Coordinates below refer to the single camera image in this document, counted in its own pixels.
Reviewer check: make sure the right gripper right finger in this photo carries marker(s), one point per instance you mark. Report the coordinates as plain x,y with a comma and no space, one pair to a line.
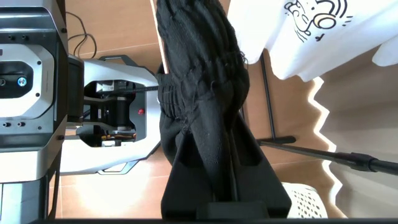
261,186

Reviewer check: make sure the beige curtain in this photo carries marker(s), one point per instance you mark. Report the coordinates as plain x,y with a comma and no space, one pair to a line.
367,124

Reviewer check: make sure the black clothes rack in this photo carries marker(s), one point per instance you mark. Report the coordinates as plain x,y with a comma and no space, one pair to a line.
360,161

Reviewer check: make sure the white printed t-shirt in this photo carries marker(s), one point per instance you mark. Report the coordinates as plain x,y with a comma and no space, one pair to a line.
295,46

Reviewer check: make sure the white laundry basket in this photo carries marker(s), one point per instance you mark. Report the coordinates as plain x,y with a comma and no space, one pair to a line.
301,202

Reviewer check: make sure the black garment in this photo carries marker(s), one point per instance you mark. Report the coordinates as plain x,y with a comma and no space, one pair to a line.
199,62

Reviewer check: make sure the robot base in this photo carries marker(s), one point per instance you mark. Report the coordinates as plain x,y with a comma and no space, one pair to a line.
31,140

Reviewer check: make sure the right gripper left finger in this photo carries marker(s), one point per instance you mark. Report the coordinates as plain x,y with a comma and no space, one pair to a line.
183,186

